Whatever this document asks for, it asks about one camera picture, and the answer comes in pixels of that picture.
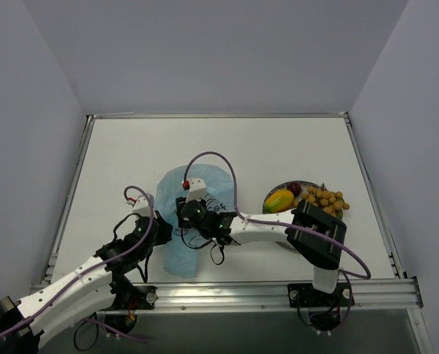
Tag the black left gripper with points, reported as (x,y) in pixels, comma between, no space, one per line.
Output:
(164,228)

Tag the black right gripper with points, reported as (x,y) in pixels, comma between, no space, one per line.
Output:
(181,208)

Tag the light blue plastic bag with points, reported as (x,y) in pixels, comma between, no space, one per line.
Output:
(182,253)

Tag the yellow mango fake fruit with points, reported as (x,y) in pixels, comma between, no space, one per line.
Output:
(279,201)

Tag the dark red plum fake fruit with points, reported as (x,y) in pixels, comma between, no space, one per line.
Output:
(295,188)

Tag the yellow longan fruit bunch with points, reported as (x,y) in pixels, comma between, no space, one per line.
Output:
(330,202)

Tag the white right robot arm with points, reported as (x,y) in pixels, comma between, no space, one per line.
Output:
(315,234)

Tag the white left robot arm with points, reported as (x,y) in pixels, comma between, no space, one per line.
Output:
(101,283)

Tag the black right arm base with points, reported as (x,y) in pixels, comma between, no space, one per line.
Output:
(318,310)

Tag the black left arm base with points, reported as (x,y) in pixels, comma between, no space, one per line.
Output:
(138,298)

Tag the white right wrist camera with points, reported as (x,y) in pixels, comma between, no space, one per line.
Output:
(197,189)

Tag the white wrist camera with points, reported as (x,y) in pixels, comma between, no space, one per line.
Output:
(197,189)
(142,205)

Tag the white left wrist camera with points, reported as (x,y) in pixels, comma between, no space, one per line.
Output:
(142,205)

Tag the aluminium front rail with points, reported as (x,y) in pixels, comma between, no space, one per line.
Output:
(242,297)

